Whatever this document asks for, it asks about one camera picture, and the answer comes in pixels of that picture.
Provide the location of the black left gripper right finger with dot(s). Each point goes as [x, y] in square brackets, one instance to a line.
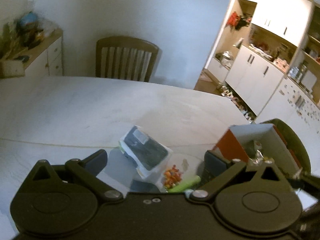
[221, 173]

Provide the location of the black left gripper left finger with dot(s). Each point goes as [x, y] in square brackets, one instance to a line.
[85, 173]

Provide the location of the red cardboard shoe box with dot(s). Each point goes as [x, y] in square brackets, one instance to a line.
[233, 143]

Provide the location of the silver foil packet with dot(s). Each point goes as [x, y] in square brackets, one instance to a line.
[254, 150]

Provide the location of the green tube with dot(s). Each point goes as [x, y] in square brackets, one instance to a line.
[185, 185]

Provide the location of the red orange toy figure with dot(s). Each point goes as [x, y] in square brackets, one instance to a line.
[172, 177]

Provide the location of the white bag with dark label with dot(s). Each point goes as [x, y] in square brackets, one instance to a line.
[148, 155]

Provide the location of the shoes on floor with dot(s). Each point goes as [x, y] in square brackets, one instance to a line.
[227, 92]

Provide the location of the dark green chair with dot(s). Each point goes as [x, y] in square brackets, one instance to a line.
[293, 143]

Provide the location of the dark wooden chair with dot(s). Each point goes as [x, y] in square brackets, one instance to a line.
[125, 58]

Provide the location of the white sideboard with drawers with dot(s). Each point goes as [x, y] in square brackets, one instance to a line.
[43, 60]

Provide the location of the red clothes hanging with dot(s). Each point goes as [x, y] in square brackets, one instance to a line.
[238, 21]

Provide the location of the white wall cabinet unit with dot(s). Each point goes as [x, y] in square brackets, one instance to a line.
[260, 62]

